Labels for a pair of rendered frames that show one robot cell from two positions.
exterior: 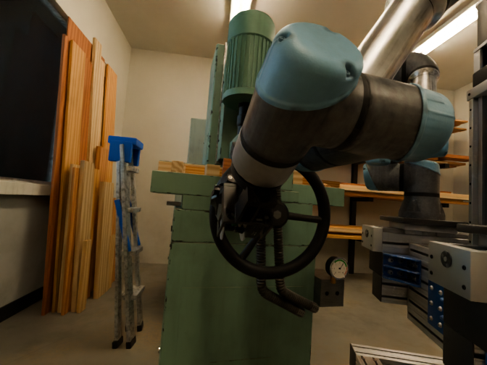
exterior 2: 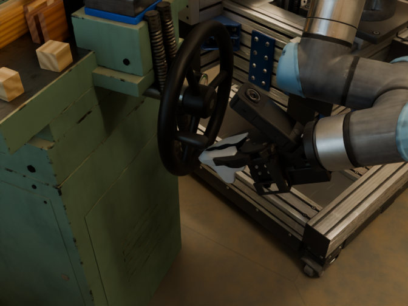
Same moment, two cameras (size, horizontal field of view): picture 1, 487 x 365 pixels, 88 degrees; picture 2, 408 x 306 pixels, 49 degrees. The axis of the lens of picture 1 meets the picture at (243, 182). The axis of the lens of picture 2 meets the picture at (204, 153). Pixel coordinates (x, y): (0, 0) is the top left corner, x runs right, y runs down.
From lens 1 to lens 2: 0.66 m
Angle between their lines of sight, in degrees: 65
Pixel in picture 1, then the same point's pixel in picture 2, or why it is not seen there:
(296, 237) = not seen: hidden behind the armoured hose
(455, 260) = not seen: hidden behind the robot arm
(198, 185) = (61, 95)
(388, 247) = (204, 14)
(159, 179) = (14, 129)
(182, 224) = (61, 159)
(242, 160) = (342, 167)
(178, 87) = not seen: outside the picture
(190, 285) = (90, 207)
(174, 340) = (93, 260)
